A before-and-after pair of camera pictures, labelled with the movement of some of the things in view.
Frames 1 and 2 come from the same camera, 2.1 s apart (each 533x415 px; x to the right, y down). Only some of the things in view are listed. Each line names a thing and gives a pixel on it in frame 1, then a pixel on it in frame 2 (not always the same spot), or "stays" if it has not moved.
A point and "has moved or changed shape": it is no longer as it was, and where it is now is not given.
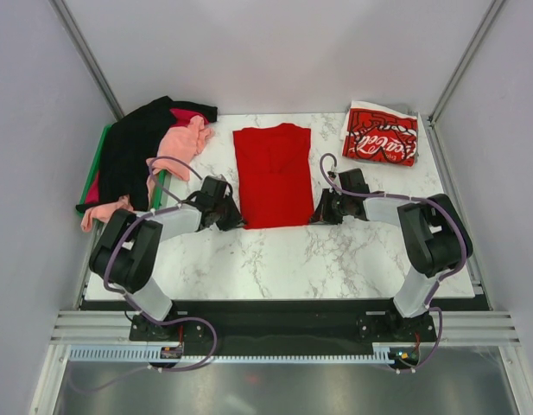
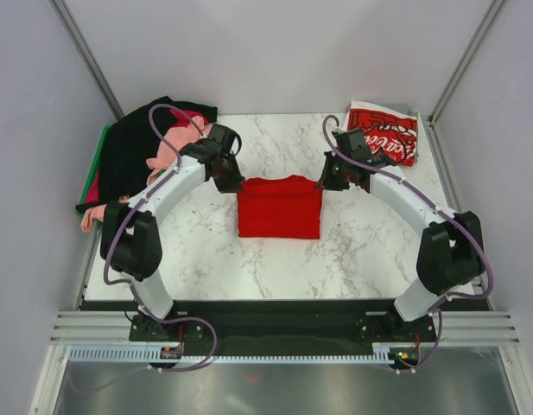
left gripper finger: [230, 217] -> [228, 178]
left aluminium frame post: [61, 9] stays
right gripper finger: [328, 208] -> [332, 177]
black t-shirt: [130, 143] stays
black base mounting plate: [284, 326] stays
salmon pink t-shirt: [177, 149] stays
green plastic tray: [160, 175] stays
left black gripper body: [218, 207] -> [226, 156]
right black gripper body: [343, 207] -> [346, 163]
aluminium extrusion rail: [94, 328] stays
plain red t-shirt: [276, 177] has moved or changed shape
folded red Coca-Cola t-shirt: [378, 134] stays
